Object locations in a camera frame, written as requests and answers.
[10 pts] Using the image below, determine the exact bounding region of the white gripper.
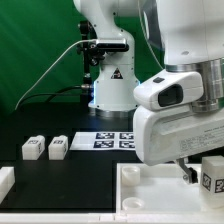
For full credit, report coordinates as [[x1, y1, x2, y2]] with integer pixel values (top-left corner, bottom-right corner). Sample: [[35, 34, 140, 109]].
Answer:
[[133, 105, 224, 184]]

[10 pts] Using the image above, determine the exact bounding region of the white square tabletop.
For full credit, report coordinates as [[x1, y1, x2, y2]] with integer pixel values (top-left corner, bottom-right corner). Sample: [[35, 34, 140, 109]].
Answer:
[[116, 163, 224, 215]]

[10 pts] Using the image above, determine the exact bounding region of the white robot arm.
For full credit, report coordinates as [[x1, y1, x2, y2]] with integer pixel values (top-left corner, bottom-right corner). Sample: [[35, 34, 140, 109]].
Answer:
[[73, 0, 224, 166]]

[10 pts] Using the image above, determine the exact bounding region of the white sheet with markers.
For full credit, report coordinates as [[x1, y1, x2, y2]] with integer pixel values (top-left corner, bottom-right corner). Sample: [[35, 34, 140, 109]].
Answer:
[[70, 132, 135, 150]]

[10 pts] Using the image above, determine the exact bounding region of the white left obstacle block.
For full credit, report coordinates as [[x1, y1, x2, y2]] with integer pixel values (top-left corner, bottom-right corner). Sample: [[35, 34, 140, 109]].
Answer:
[[0, 167, 15, 204]]

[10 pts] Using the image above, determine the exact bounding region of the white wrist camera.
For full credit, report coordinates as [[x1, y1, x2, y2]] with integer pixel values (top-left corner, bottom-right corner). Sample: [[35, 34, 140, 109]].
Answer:
[[133, 70, 204, 111]]

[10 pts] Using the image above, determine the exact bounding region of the black cable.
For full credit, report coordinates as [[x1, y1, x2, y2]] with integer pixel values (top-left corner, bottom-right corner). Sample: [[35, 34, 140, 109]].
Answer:
[[15, 85, 94, 111]]

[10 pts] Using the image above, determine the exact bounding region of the white front rail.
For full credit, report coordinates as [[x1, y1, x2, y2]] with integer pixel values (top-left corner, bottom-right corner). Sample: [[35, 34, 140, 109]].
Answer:
[[0, 213, 224, 224]]

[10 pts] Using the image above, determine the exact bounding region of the black camera stand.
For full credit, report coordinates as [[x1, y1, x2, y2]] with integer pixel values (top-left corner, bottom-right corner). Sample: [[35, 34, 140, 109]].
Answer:
[[77, 20, 104, 102]]

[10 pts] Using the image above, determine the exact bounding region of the white cable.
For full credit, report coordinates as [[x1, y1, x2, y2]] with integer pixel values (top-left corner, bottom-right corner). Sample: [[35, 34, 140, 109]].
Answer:
[[14, 39, 98, 111]]

